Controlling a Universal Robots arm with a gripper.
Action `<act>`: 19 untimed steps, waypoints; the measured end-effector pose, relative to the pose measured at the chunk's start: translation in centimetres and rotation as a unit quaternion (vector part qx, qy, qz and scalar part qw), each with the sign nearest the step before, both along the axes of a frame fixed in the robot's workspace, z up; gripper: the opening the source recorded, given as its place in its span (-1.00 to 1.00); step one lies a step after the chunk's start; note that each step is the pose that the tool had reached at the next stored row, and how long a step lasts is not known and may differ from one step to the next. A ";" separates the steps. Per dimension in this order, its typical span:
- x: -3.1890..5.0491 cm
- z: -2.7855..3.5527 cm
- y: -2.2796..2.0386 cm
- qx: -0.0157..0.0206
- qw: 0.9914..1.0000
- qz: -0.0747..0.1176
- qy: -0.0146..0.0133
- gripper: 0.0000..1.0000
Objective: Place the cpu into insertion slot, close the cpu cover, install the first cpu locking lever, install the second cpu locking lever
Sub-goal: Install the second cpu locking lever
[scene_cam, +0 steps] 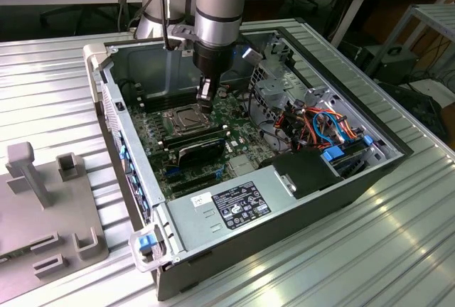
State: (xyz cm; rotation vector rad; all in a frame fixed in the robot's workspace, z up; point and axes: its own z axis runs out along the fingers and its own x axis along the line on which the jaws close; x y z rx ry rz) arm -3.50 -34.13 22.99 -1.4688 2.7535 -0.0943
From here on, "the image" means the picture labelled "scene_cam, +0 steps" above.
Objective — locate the silver CPU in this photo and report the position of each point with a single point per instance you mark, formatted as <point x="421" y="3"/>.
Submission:
<point x="190" y="119"/>

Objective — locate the silver drive cage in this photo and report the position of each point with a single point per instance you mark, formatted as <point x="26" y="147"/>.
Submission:
<point x="270" y="86"/>

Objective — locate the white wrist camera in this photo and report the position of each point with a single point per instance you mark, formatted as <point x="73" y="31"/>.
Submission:
<point x="251" y="54"/>

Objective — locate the open grey PC case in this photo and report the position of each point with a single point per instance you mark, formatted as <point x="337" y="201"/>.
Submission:
<point x="249" y="236"/>

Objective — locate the CPU socket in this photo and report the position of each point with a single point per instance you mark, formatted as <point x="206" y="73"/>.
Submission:
<point x="192" y="130"/>

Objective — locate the metal locking lever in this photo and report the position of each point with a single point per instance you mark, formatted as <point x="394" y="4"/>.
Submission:
<point x="185" y="108"/>

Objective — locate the aluminium slat table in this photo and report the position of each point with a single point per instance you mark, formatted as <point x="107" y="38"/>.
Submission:
<point x="439" y="12"/>

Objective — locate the silver chipset heatsink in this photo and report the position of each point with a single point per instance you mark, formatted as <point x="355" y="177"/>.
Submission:
<point x="242" y="165"/>

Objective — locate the black equipment box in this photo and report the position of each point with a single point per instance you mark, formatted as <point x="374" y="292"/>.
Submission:
<point x="398" y="67"/>

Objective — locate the graphics card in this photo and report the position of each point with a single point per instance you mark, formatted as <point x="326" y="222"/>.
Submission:
<point x="202" y="152"/>

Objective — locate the grey parts rack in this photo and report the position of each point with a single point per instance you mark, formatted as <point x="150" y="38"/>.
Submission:
<point x="35" y="214"/>

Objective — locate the blue expansion slot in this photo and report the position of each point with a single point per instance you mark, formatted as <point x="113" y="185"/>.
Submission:
<point x="173" y="170"/>

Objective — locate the blue plastic case latch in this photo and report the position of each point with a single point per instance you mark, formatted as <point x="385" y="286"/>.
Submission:
<point x="145" y="243"/>

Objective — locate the green motherboard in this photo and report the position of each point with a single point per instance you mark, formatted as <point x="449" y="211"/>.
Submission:
<point x="245" y="133"/>

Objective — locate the black expansion slot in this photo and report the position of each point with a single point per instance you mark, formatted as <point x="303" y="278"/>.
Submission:
<point x="193" y="178"/>

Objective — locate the silver metal bracket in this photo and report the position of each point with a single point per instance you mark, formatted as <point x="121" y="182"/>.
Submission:
<point x="320" y="95"/>

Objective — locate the silver power supply unit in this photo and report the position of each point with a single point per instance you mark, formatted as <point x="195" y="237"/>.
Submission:
<point x="199" y="225"/>

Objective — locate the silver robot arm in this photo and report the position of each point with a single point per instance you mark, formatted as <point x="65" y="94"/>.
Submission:
<point x="218" y="8"/>

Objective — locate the black plastic shroud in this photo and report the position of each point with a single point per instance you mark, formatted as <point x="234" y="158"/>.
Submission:
<point x="305" y="172"/>

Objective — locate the blue disk carrier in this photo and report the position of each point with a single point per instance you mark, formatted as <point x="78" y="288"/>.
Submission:
<point x="334" y="153"/>

